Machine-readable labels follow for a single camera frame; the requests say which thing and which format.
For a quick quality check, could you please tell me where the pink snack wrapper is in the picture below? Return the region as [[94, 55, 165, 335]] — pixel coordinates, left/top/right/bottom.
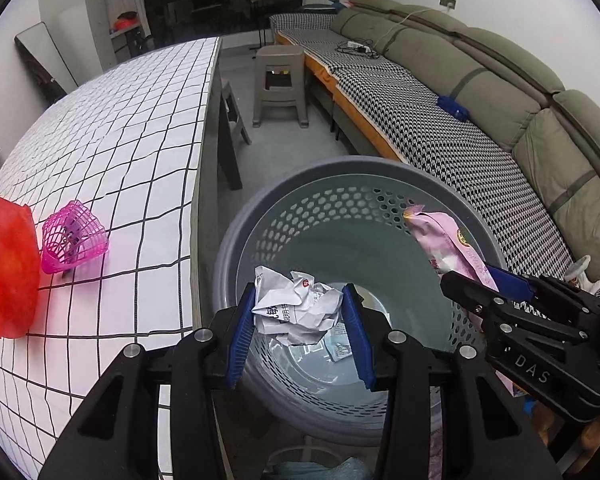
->
[[402, 204, 515, 399]]

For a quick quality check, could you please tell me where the white paper ball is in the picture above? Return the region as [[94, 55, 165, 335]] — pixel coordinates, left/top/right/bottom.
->
[[251, 266, 343, 347]]

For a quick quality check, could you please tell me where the grey perforated trash basket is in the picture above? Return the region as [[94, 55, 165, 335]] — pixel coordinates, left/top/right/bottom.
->
[[213, 156, 505, 446]]

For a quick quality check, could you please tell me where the olive green sofa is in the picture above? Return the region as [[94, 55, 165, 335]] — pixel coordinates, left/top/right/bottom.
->
[[329, 0, 600, 280]]

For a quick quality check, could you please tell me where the white flat packet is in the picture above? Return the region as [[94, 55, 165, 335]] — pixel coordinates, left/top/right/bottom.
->
[[323, 323, 352, 362]]

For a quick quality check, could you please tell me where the blue object on sofa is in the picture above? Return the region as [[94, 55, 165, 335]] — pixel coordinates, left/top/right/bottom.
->
[[437, 96, 470, 122]]

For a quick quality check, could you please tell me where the houndstooth sofa cover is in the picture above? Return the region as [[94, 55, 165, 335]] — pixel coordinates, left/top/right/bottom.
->
[[270, 13, 600, 286]]

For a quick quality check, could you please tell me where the red plastic bag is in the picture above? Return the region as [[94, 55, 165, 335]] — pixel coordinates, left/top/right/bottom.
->
[[0, 197, 41, 339]]

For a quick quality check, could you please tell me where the pink mesh plastic basket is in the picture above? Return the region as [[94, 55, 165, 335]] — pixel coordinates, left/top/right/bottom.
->
[[41, 200, 109, 274]]

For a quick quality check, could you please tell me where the white grid tablecloth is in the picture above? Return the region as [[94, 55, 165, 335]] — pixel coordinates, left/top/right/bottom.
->
[[0, 38, 221, 479]]

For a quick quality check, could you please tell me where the white power strip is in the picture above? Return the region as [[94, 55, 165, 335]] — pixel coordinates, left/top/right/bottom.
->
[[347, 41, 373, 54]]

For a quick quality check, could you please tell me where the grey plastic stool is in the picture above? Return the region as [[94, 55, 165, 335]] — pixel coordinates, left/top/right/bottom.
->
[[252, 44, 309, 128]]

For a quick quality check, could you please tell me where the leaning mirror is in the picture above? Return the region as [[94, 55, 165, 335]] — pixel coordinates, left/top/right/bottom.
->
[[14, 22, 78, 105]]

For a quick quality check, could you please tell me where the red item on shelf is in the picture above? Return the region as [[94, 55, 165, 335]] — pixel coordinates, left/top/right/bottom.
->
[[112, 11, 140, 32]]

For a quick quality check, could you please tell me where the wall power outlet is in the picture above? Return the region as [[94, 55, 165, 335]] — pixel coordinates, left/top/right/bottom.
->
[[439, 0, 456, 10]]

